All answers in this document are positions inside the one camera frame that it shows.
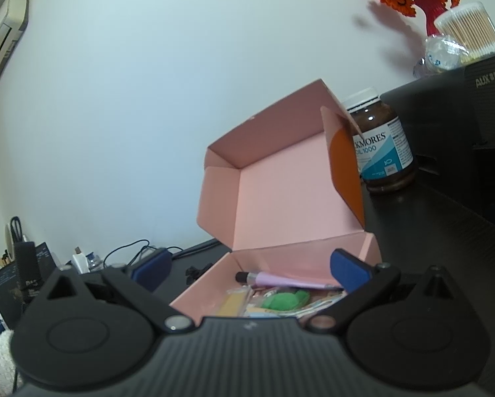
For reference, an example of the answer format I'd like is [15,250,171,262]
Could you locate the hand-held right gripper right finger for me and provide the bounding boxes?
[306,248,463,334]

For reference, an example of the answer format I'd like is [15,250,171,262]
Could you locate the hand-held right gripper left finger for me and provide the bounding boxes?
[41,247,191,334]

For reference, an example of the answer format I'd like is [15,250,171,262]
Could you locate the lilac cosmetic tube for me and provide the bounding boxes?
[235,271,344,291]

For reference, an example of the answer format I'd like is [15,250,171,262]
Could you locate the green packet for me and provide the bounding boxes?
[261,290,311,312]

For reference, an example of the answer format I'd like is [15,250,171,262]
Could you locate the beige case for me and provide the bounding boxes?
[215,287,249,318]

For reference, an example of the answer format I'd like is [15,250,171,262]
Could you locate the pink cardboard box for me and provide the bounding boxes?
[169,78,384,319]

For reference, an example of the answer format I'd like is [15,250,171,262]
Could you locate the black desktop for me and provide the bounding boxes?
[24,182,495,397]

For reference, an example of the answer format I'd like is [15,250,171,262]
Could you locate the small black laptop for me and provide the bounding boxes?
[0,242,60,329]

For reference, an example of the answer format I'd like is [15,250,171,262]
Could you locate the black binder clip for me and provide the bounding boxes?
[185,262,214,285]

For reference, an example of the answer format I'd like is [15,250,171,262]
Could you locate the white tube brown cap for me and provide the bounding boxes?
[72,247,92,274]

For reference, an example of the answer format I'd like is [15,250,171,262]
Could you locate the brown supplement bottle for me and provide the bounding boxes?
[342,87,418,196]

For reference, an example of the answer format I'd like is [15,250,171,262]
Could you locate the black appliance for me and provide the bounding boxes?
[380,50,495,232]

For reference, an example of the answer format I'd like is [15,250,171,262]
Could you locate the white air conditioner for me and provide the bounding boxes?
[0,0,30,110]

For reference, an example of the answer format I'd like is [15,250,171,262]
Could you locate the clear plastic wrapper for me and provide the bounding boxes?
[413,34,472,79]

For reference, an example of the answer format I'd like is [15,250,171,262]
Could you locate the clear cotton swab jar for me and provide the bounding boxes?
[433,2,495,59]

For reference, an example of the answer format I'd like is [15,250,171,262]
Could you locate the red vase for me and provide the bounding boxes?
[415,0,450,38]

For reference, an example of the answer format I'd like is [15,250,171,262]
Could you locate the black looped cable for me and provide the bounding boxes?
[103,239,184,267]

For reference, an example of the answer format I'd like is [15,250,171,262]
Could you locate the black-handled scissors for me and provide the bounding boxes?
[8,216,25,244]

